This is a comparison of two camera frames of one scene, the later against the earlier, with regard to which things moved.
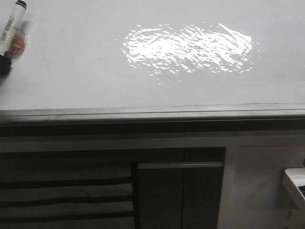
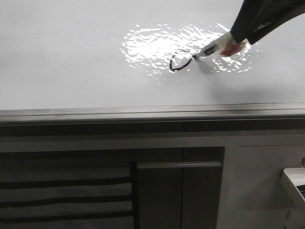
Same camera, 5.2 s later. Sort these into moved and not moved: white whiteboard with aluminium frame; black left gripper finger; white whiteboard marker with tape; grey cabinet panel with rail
Moved: black left gripper finger; white whiteboard marker with tape
Not moved: white whiteboard with aluminium frame; grey cabinet panel with rail
